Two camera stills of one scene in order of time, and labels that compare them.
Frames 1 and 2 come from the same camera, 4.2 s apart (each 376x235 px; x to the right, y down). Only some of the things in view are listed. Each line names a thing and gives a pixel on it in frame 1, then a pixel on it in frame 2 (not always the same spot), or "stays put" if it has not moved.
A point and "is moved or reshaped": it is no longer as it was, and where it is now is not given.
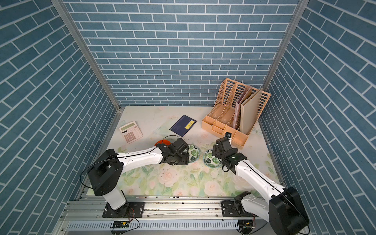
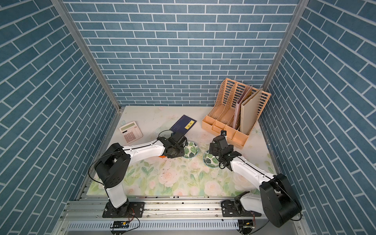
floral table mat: (135, 128) stays put
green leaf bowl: (210, 160) stays put
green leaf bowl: (193, 153) is moved or reshaped
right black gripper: (215, 151) stays put
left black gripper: (185, 161) to (181, 146)
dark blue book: (182, 125) stays put
